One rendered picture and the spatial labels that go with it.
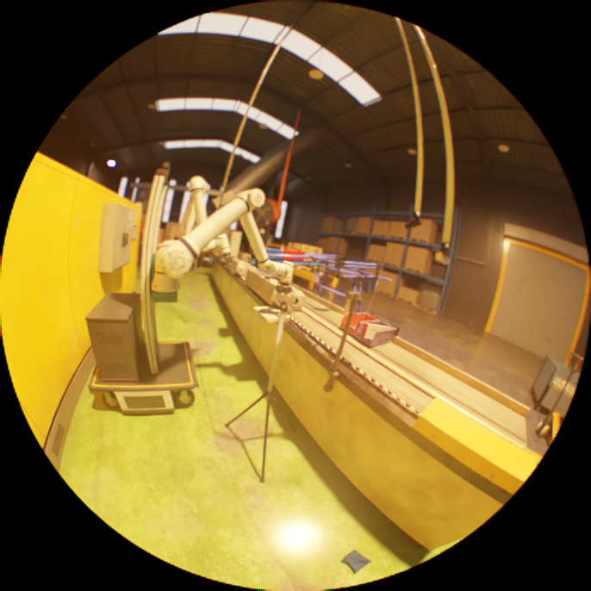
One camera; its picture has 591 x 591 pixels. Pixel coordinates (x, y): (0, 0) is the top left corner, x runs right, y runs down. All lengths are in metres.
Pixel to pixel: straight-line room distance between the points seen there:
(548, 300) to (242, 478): 11.76
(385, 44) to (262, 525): 10.17
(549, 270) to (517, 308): 2.63
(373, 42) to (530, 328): 12.91
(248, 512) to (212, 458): 0.46
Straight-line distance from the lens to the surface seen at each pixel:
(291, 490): 1.47
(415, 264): 10.68
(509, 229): 11.27
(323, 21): 9.16
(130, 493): 1.56
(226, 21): 9.58
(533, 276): 11.41
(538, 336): 11.53
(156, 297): 1.24
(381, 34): 8.88
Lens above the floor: 1.37
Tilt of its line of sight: 13 degrees down
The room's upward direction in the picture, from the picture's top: 11 degrees clockwise
